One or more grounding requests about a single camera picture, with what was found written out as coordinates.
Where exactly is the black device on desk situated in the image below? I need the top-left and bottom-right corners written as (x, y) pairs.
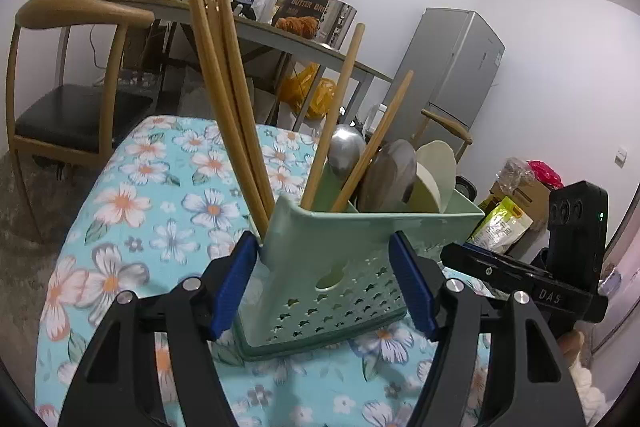
top-left (234, 0), bottom-right (262, 21)

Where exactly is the metal spoon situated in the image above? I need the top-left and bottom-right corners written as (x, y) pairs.
top-left (327, 124), bottom-right (367, 184)

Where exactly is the person's right hand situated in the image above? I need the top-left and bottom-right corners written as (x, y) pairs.
top-left (557, 329), bottom-right (587, 363)

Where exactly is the metal canister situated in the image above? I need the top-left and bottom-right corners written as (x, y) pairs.
top-left (312, 0), bottom-right (359, 51)

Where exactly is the wooden desk with grey legs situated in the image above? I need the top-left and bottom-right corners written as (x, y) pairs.
top-left (70, 0), bottom-right (394, 134)

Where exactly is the grey refrigerator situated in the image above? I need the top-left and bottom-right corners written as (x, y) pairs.
top-left (381, 7), bottom-right (507, 144)

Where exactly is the cardboard box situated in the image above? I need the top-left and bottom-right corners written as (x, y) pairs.
top-left (489, 178), bottom-right (552, 234)

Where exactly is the cream plastic ladle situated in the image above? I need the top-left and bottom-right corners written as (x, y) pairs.
top-left (359, 139), bottom-right (442, 214)

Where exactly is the dark bread print box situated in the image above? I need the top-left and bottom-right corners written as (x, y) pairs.
top-left (271, 0), bottom-right (332, 41)

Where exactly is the floral blue tablecloth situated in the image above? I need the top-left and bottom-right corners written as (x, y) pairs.
top-left (35, 116), bottom-right (494, 427)

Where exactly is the wooden chair with black seat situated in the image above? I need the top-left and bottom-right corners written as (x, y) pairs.
top-left (6, 0), bottom-right (157, 229)
top-left (411, 107), bottom-right (474, 164)

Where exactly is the pink plastic bag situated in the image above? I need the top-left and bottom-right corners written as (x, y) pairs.
top-left (526, 160), bottom-right (564, 191)

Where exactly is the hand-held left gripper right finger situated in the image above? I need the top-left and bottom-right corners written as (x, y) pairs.
top-left (389, 231), bottom-right (586, 427)

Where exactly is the green plastic utensil holder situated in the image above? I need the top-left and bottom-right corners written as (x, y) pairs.
top-left (234, 194), bottom-right (486, 362)

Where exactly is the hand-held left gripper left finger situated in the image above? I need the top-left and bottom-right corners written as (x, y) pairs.
top-left (57, 231), bottom-right (258, 427)

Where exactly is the green yellow rice bag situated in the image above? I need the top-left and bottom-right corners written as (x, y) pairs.
top-left (466, 195), bottom-right (534, 256)

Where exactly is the wooden chopstick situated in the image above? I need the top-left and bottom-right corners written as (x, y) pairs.
top-left (330, 70), bottom-right (415, 213)
top-left (215, 0), bottom-right (277, 219)
top-left (299, 23), bottom-right (366, 211)
top-left (184, 0), bottom-right (269, 239)
top-left (205, 0), bottom-right (273, 228)

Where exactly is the white fluffy cloth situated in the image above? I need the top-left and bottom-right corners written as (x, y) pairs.
top-left (569, 356), bottom-right (609, 424)

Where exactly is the cream plastic rice paddle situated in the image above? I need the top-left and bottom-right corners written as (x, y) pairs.
top-left (414, 141), bottom-right (457, 211)

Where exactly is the crumpled clear plastic bag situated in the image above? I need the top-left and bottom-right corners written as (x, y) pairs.
top-left (496, 156), bottom-right (537, 188)

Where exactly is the yellow plastic bag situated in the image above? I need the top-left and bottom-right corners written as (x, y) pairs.
top-left (276, 62), bottom-right (339, 121)

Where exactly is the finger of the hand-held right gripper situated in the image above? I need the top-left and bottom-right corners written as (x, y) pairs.
top-left (440, 243), bottom-right (553, 293)

